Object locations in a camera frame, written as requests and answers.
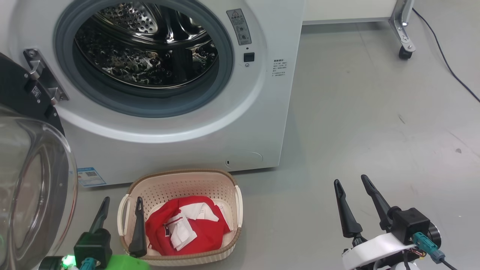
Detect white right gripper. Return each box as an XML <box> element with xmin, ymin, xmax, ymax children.
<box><xmin>334</xmin><ymin>174</ymin><xmax>416</xmax><ymax>270</ymax></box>

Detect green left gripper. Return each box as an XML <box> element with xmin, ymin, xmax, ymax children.
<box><xmin>89</xmin><ymin>196</ymin><xmax>151</xmax><ymax>270</ymax></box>

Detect red and white garment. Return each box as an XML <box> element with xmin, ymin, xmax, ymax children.
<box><xmin>145</xmin><ymin>196</ymin><xmax>231</xmax><ymax>256</ymax></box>

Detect black glass washing machine door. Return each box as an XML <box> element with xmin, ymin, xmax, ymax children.
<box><xmin>0</xmin><ymin>52</ymin><xmax>78</xmax><ymax>270</ymax></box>

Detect cream perforated laundry basket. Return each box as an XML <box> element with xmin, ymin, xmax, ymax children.
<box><xmin>117</xmin><ymin>169</ymin><xmax>243</xmax><ymax>267</ymax></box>

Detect white oval filter access cover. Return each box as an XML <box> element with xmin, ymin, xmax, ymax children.
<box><xmin>225</xmin><ymin>151</ymin><xmax>264</xmax><ymax>169</ymax></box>

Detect white front-load washing machine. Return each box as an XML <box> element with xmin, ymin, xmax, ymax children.
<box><xmin>0</xmin><ymin>0</ymin><xmax>305</xmax><ymax>187</ymax></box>

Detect metal door hinge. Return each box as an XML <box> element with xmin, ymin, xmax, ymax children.
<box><xmin>23</xmin><ymin>49</ymin><xmax>69</xmax><ymax>105</ymax></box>

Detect blue energy label sticker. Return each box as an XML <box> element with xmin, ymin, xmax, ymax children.
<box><xmin>77</xmin><ymin>167</ymin><xmax>107</xmax><ymax>188</ymax></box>

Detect metal table leg with caster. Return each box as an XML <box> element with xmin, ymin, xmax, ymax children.
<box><xmin>389</xmin><ymin>0</ymin><xmax>416</xmax><ymax>60</ymax></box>

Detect white table panel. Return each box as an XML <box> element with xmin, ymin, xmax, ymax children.
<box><xmin>303</xmin><ymin>0</ymin><xmax>396</xmax><ymax>25</ymax></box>

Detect grey warning sticker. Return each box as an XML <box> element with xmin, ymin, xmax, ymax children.
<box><xmin>226</xmin><ymin>9</ymin><xmax>252</xmax><ymax>46</ymax></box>

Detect teal right camera connector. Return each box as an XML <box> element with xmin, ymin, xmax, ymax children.
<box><xmin>412</xmin><ymin>232</ymin><xmax>446</xmax><ymax>263</ymax></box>

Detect black floor cable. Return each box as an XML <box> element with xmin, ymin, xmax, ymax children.
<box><xmin>412</xmin><ymin>7</ymin><xmax>480</xmax><ymax>102</ymax></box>

